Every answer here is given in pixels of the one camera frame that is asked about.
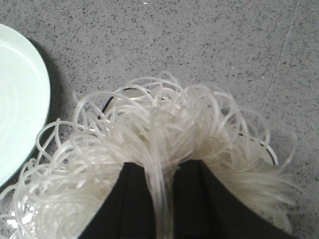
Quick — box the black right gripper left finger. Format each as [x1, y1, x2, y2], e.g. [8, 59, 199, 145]
[79, 163, 156, 239]

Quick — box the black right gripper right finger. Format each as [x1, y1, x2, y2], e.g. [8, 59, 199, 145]
[173, 160, 292, 239]

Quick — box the white vermicelli noodle bundle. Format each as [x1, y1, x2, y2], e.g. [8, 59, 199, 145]
[0, 72, 298, 239]

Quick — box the black silver kitchen scale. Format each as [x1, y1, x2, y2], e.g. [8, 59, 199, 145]
[102, 88, 279, 165]

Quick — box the pale green round plate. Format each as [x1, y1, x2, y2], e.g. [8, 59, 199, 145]
[0, 24, 50, 184]

